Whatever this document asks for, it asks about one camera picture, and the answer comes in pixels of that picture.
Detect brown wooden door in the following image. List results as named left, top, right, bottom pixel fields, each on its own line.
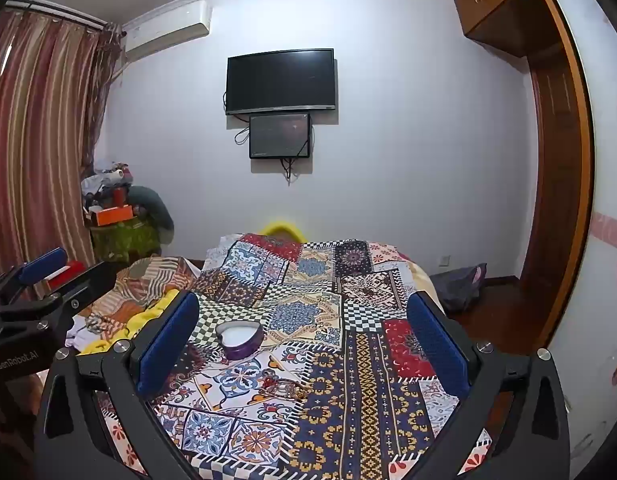
left=518, top=55, right=584, bottom=311

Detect orange box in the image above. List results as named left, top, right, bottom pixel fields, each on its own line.
left=92, top=205, right=136, bottom=227

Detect patchwork printed blanket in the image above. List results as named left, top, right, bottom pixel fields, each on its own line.
left=96, top=232, right=494, bottom=480

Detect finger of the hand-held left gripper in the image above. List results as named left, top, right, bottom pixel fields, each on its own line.
left=0, top=261, right=120, bottom=328
left=0, top=247, right=68, bottom=311

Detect striped brown curtain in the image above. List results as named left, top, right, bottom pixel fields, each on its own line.
left=0, top=7, right=122, bottom=281

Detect wooden overhead cabinet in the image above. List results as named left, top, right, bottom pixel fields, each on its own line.
left=451, top=0, right=564, bottom=58

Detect red bracelets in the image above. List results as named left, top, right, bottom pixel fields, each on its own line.
left=261, top=376, right=310, bottom=402

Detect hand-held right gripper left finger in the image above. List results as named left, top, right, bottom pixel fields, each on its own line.
left=41, top=290, right=202, bottom=480

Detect white cloth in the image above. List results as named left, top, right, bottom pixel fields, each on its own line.
left=67, top=316, right=98, bottom=349

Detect dark bag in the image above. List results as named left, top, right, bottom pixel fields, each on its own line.
left=431, top=262, right=488, bottom=314

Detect pile of clutter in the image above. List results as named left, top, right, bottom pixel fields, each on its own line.
left=80, top=162, right=137, bottom=211

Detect yellow chair back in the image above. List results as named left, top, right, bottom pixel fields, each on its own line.
left=260, top=219, right=306, bottom=244

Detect purple heart-shaped box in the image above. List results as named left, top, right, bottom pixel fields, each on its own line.
left=216, top=321, right=263, bottom=361

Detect curtain rail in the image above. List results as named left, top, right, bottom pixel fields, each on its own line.
left=7, top=0, right=112, bottom=27

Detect red item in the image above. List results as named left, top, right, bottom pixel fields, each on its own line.
left=47, top=260, right=87, bottom=291

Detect pink wall decal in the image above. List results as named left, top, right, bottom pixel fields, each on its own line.
left=591, top=212, right=617, bottom=252

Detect small black wall monitor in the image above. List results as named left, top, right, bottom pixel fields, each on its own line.
left=249, top=113, right=312, bottom=159

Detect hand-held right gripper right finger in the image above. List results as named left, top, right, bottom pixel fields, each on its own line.
left=407, top=290, right=573, bottom=480

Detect black wall television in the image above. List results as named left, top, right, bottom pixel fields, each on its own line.
left=226, top=49, right=336, bottom=116

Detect orange striped quilt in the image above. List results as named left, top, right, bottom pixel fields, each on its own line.
left=81, top=256, right=205, bottom=341

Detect yellow cloth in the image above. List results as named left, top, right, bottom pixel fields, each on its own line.
left=71, top=287, right=182, bottom=356

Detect green table cloth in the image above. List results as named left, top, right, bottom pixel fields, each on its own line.
left=90, top=217, right=160, bottom=264

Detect white air conditioner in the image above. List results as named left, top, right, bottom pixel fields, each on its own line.
left=124, top=1, right=209, bottom=56

